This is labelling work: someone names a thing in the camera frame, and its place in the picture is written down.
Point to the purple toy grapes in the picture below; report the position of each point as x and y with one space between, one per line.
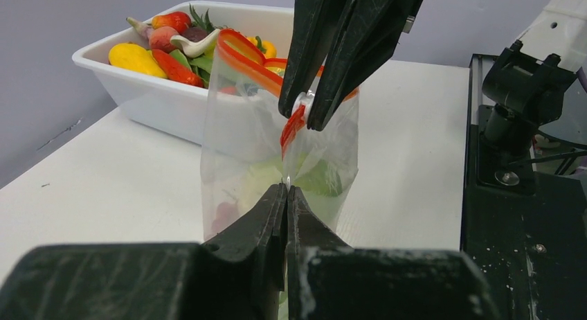
226 214

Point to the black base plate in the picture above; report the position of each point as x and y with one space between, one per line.
528 238

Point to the clear zip top bag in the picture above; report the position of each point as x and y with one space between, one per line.
243 126

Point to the white toy mushroom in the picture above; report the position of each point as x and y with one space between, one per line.
195 49

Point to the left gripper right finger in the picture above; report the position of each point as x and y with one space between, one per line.
367 281

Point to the white plastic food bin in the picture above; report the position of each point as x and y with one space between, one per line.
168 106

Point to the toy peach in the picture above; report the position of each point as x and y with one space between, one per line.
160 39

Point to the yellow toy bell pepper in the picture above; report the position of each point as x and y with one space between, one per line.
264 46

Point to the green toy cabbage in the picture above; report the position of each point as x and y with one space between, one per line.
311 174

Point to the yellow toy mango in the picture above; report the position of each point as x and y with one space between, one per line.
133 57

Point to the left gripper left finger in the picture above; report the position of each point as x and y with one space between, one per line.
183 272

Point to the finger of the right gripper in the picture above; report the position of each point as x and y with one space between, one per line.
366 38
315 25

